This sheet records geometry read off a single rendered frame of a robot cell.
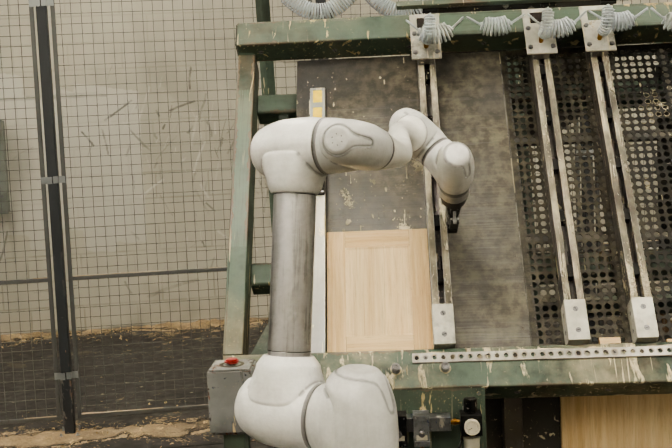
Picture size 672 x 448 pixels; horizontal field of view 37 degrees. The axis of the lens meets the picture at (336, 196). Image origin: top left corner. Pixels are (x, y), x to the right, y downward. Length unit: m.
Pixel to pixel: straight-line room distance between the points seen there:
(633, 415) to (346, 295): 0.95
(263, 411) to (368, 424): 0.26
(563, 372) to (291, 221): 1.01
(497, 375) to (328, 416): 0.82
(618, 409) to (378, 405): 1.21
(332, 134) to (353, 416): 0.61
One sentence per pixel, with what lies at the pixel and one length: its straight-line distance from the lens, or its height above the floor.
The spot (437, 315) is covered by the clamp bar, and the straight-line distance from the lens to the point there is 2.96.
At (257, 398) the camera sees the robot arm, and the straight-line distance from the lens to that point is 2.33.
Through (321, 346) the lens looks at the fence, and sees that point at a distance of 2.97.
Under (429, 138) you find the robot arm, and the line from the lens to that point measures 2.78.
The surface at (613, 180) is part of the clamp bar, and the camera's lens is 3.23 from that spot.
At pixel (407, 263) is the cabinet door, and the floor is 1.13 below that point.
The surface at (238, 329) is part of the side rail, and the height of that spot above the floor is 0.97.
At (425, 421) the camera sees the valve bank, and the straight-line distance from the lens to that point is 2.83.
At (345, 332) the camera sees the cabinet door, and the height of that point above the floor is 0.95.
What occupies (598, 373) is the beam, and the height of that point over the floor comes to 0.83.
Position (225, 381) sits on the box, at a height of 0.90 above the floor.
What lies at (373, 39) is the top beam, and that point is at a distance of 3.46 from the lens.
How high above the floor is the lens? 1.60
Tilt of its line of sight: 5 degrees down
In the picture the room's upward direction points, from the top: 3 degrees counter-clockwise
